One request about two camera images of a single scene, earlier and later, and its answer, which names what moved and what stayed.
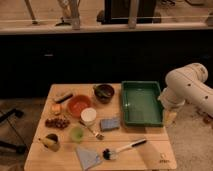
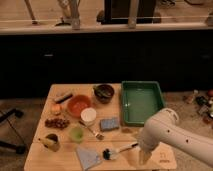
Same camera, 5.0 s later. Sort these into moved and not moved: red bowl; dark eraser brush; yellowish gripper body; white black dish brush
Moved: yellowish gripper body
Not moved: dark eraser brush; white black dish brush; red bowl
